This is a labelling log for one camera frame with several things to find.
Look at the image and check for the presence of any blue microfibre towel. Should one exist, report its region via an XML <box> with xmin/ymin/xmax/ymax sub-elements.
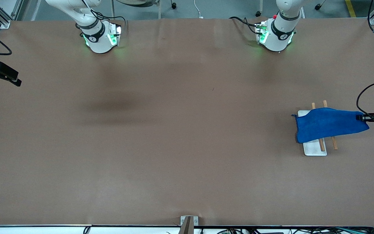
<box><xmin>292</xmin><ymin>107</ymin><xmax>370</xmax><ymax>144</ymax></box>

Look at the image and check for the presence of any metal table edge bracket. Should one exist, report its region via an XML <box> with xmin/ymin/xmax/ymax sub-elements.
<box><xmin>180</xmin><ymin>216</ymin><xmax>199</xmax><ymax>234</ymax></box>

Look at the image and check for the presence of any white towel rack base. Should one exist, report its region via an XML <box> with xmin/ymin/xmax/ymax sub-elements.
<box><xmin>297</xmin><ymin>110</ymin><xmax>327</xmax><ymax>157</ymax></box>

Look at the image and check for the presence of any wooden rack rod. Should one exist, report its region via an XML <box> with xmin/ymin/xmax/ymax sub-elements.
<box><xmin>311</xmin><ymin>102</ymin><xmax>326</xmax><ymax>152</ymax></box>
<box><xmin>323</xmin><ymin>100</ymin><xmax>339</xmax><ymax>150</ymax></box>

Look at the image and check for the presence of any bundle of cables under table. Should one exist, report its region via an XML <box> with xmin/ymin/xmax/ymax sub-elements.
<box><xmin>164</xmin><ymin>226</ymin><xmax>374</xmax><ymax>234</ymax></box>

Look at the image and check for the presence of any white floor cable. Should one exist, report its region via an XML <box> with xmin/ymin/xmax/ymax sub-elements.
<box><xmin>193</xmin><ymin>0</ymin><xmax>204</xmax><ymax>19</ymax></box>

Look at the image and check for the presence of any black base power cable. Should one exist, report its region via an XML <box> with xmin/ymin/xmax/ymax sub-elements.
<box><xmin>229</xmin><ymin>16</ymin><xmax>259</xmax><ymax>35</ymax></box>
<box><xmin>101</xmin><ymin>15</ymin><xmax>128</xmax><ymax>24</ymax></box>

